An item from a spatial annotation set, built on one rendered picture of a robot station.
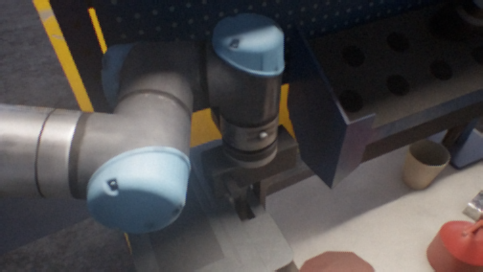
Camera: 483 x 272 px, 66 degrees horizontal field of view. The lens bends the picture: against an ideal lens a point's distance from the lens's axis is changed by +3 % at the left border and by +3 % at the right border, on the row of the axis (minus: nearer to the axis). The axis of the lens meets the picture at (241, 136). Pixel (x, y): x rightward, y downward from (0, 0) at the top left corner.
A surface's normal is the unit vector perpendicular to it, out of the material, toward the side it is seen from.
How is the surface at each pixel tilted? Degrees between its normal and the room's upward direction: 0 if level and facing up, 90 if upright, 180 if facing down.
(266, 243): 0
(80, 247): 0
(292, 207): 0
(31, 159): 48
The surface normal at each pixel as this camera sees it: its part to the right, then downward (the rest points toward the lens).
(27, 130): 0.18, -0.51
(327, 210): -0.02, -0.71
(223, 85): 0.04, 0.46
